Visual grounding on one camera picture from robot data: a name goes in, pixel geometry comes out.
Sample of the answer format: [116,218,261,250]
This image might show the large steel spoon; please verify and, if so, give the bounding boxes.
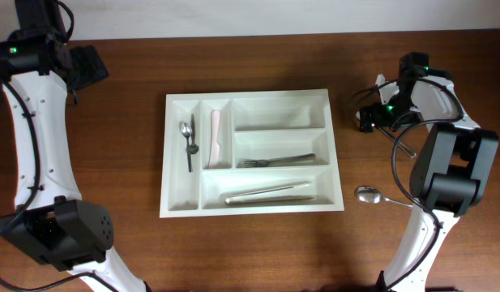
[355,112,417,158]

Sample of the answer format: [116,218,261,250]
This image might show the small steel teaspoon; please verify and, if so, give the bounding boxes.
[180,122,193,173]

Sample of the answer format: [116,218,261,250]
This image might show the thin steel fork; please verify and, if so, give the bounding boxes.
[236,153,317,168]

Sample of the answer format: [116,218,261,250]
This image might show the pink plastic knife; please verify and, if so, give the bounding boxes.
[207,110,221,169]

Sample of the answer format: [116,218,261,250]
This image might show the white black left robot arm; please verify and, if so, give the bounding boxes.
[0,0,148,291]

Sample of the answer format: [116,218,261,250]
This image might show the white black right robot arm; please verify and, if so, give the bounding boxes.
[356,52,499,291]

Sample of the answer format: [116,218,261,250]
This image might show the white plastic cutlery tray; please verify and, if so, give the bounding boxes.
[160,89,344,218]

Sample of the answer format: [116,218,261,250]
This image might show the steel tongs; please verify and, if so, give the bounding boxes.
[223,182,317,205]

